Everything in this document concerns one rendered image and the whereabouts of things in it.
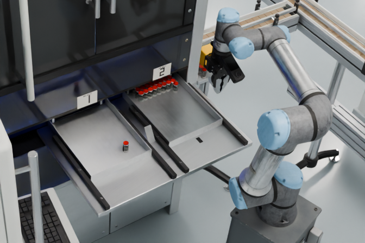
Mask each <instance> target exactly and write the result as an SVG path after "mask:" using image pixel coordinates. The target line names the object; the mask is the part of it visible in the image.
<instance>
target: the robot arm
mask: <svg viewBox="0 0 365 243"><path fill-rule="evenodd" d="M239 20H240V14H239V12H238V11H237V10H236V9H234V8H230V7H227V8H222V9H221V10H220V11H219V12H218V17H217V23H216V30H215V37H214V41H211V43H210V45H212V46H213V47H212V53H209V54H208V55H206V56H205V60H204V67H205V68H206V69H207V71H208V72H209V73H211V72H212V73H213V75H212V76H211V77H208V81H209V82H210V84H211V85H212V86H213V89H214V91H215V92H216V93H217V94H218V93H220V92H221V91H222V90H223V89H224V88H225V86H226V85H227V83H228V82H229V80H230V79H231V80H232V82H233V83H234V84H235V83H238V82H240V81H242V80H243V79H244V78H245V75H244V73H243V72H242V70H241V68H240V67H239V65H238V63H237V62H236V60H235V58H237V59H240V60H244V59H246V58H247V57H250V56H251V55H252V54H253V52H254V51H257V50H264V49H266V50H267V52H268V54H269V55H270V57H271V58H272V60H273V61H274V63H275V65H276V66H277V68H278V70H279V72H280V73H281V75H282V77H283V78H284V79H285V81H286V83H287V84H288V86H289V88H290V90H291V91H292V93H293V94H294V96H295V98H296V99H297V101H298V103H299V104H298V106H292V107H287V108H280V109H273V110H270V111H267V112H265V113H263V114H262V115H261V116H260V118H259V120H258V122H257V127H258V129H257V136H258V139H259V141H260V143H261V144H260V146H259V148H258V150H257V152H256V154H255V156H254V158H253V160H252V162H251V164H250V166H249V167H246V168H245V169H243V170H242V172H241V173H240V175H239V176H237V177H235V176H234V177H233V178H231V179H230V180H229V190H230V195H231V198H232V201H233V203H234V205H235V206H236V208H238V209H248V208H251V207H256V206H257V213H258V216H259V217H260V219H261V220H262V221H263V222H265V223H266V224H268V225H270V226H273V227H287V226H289V225H291V224H292V223H293V222H294V221H295V219H296V217H297V213H298V209H297V198H298V195H299V192H300V188H301V187H302V185H303V173H302V171H301V170H300V169H299V167H297V166H296V165H295V164H292V163H291V162H288V161H283V158H284V157H285V156H287V155H289V154H291V153H292V152H293V151H294V149H295V148H296V146H297V145H298V144H302V143H307V142H313V141H316V140H319V139H321V138H322V137H324V136H325V135H326V134H327V132H328V131H329V129H330V127H331V124H332V120H333V111H332V106H331V103H330V100H329V99H328V97H327V96H326V94H325V93H324V92H322V91H319V89H318V88H317V86H316V85H315V83H314V82H313V80H312V79H311V77H310V76H309V74H308V72H307V71H306V69H305V68H304V66H303V64H302V63H301V62H300V60H299V59H298V57H297V55H296V54H295V52H294V51H293V49H292V47H291V46H290V44H289V43H290V40H291V35H290V33H289V29H288V28H287V27H286V26H284V25H273V26H271V27H265V28H257V29H249V30H243V29H242V27H241V26H240V24H239ZM232 54H233V55H234V57H235V58H234V57H233V55H232ZM205 61H207V63H206V65H205Z"/></svg>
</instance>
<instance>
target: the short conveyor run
mask: <svg viewBox="0 0 365 243"><path fill-rule="evenodd" d="M256 2H257V4H256V6H255V11H253V12H250V13H248V14H245V15H242V16H240V20H239V24H240V26H241V27H242V29H243V30H249V29H257V28H265V27H271V26H273V25H284V26H286V27H287V28H288V29H289V33H292V32H294V31H296V30H297V26H298V22H299V18H300V17H299V15H297V14H295V13H294V12H293V11H296V7H292V8H290V9H289V8H287V7H286V4H287V0H285V1H282V2H279V3H277V4H273V5H270V6H268V7H265V8H260V5H261V4H260V3H261V0H257V1H256ZM215 30H216V25H213V26H211V27H208V28H205V29H204V35H203V42H206V41H210V42H211V41H214V37H215ZM203 42H202V43H203Z"/></svg>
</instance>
